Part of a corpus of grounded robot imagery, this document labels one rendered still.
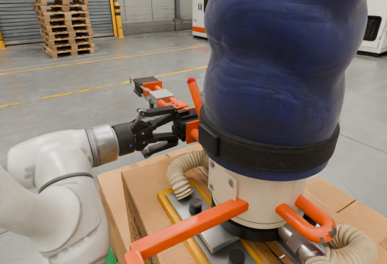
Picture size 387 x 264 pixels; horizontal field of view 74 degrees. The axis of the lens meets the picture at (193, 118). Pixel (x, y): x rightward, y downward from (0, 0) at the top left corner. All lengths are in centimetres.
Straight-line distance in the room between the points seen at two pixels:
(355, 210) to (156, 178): 95
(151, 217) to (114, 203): 68
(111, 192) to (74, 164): 79
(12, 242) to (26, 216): 167
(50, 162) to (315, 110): 47
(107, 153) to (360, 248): 49
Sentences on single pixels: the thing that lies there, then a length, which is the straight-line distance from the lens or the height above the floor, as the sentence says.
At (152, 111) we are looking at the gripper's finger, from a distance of 63.
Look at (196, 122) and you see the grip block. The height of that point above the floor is 111.
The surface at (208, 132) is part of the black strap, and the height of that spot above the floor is 121.
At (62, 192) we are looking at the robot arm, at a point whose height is 110.
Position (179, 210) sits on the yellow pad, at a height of 98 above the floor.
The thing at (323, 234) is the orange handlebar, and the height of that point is 109.
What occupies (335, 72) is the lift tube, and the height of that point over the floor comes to 131.
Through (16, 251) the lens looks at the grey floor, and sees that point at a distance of 205.
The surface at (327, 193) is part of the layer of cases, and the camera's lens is 143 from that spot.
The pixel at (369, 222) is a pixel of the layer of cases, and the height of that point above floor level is 54.
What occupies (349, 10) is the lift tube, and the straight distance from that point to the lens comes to 36.
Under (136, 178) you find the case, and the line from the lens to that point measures 72.
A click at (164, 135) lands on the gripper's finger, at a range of 68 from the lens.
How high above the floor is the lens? 140
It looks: 26 degrees down
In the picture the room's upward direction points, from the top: straight up
